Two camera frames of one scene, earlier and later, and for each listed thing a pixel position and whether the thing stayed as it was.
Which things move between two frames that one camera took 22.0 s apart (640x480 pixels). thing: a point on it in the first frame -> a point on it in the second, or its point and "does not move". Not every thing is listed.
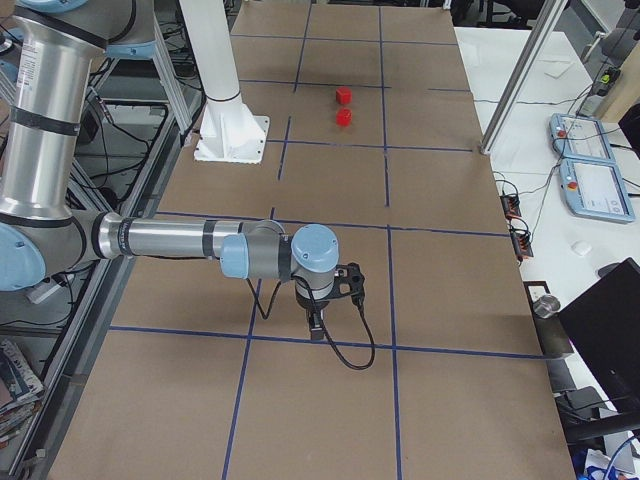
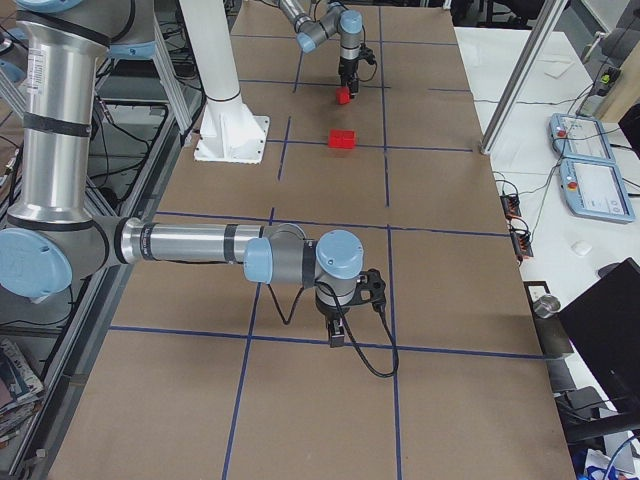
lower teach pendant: [594, 188] does not move
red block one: [344, 117] -> [349, 139]
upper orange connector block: [511, 205] does not move
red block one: [344, 95] does not move
